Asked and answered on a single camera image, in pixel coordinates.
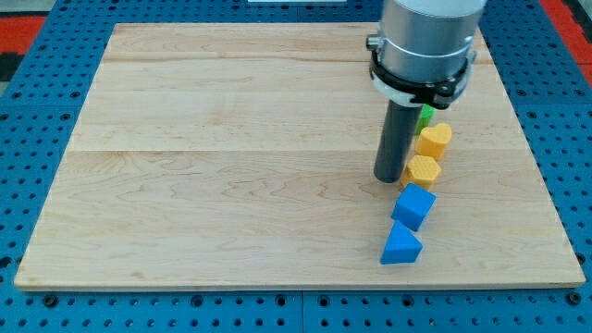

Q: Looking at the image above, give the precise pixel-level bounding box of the blue cube block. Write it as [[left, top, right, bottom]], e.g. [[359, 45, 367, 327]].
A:
[[391, 183, 437, 231]]

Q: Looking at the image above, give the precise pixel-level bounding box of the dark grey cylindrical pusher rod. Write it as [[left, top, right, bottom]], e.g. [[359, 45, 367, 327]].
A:
[[374, 101, 423, 183]]

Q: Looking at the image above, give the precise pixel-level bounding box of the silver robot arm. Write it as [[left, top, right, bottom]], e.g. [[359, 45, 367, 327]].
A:
[[366, 0, 487, 183]]

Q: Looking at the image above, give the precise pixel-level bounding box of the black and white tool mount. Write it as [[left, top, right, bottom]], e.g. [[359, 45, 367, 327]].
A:
[[369, 51, 471, 110]]

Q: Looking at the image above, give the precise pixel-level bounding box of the blue triangle block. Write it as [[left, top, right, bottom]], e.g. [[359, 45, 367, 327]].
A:
[[379, 220, 423, 265]]

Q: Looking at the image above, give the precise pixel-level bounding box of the light wooden board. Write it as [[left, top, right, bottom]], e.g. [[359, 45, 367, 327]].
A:
[[15, 23, 585, 291]]

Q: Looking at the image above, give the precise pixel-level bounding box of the yellow heart block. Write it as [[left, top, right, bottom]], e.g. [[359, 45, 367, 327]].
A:
[[414, 123, 452, 161]]

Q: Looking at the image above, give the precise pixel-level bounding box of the green block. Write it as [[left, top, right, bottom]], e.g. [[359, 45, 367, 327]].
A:
[[414, 105, 435, 135]]

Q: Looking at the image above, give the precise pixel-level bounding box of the yellow hexagon block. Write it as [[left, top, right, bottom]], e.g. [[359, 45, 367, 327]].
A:
[[401, 155, 441, 191]]

